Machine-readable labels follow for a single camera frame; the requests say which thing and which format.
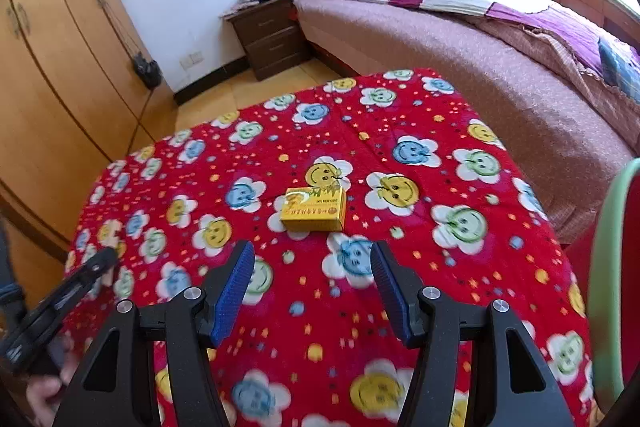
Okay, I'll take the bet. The blue checkered cloth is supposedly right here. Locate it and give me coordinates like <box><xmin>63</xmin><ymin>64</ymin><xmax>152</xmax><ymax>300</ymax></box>
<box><xmin>597</xmin><ymin>38</ymin><xmax>640</xmax><ymax>105</ymax></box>

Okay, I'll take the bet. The person's left hand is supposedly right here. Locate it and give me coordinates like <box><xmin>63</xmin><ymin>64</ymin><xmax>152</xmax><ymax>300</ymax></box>
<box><xmin>25</xmin><ymin>337</ymin><xmax>81</xmax><ymax>418</ymax></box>

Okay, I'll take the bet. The dark wooden nightstand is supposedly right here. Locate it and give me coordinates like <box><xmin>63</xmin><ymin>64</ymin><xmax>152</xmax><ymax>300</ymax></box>
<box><xmin>225</xmin><ymin>0</ymin><xmax>313</xmax><ymax>80</ymax></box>

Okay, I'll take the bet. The small yellow cardboard box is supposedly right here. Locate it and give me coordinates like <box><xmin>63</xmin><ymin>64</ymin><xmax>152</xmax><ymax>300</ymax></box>
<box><xmin>280</xmin><ymin>186</ymin><xmax>348</xmax><ymax>232</ymax></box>

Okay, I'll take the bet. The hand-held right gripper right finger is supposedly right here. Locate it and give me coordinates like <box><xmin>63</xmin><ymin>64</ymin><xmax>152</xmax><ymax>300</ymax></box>
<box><xmin>370</xmin><ymin>241</ymin><xmax>576</xmax><ymax>427</ymax></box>

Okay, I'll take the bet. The black hanging bag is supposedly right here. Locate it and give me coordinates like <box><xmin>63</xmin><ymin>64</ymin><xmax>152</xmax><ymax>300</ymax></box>
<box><xmin>132</xmin><ymin>52</ymin><xmax>162</xmax><ymax>88</ymax></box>

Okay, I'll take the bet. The wooden wardrobe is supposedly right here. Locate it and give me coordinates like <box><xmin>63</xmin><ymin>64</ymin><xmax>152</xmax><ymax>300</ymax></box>
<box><xmin>0</xmin><ymin>0</ymin><xmax>178</xmax><ymax>308</ymax></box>

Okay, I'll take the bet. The green basin with red inside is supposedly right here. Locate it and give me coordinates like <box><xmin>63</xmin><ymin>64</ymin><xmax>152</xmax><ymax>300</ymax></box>
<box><xmin>587</xmin><ymin>157</ymin><xmax>640</xmax><ymax>413</ymax></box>

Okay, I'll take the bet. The red smiley flower blanket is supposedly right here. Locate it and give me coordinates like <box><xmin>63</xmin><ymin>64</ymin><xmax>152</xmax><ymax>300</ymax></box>
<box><xmin>65</xmin><ymin>68</ymin><xmax>601</xmax><ymax>427</ymax></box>

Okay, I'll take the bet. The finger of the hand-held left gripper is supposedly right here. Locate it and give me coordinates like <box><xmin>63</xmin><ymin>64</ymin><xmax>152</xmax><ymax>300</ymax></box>
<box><xmin>30</xmin><ymin>248</ymin><xmax>118</xmax><ymax>323</ymax></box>

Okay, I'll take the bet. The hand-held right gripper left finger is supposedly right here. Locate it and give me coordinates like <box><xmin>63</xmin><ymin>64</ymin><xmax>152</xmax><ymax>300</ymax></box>
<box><xmin>65</xmin><ymin>241</ymin><xmax>256</xmax><ymax>427</ymax></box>

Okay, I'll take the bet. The bed with purple bedding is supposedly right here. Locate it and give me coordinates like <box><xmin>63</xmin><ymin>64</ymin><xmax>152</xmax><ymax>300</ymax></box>
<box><xmin>292</xmin><ymin>0</ymin><xmax>640</xmax><ymax>243</ymax></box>

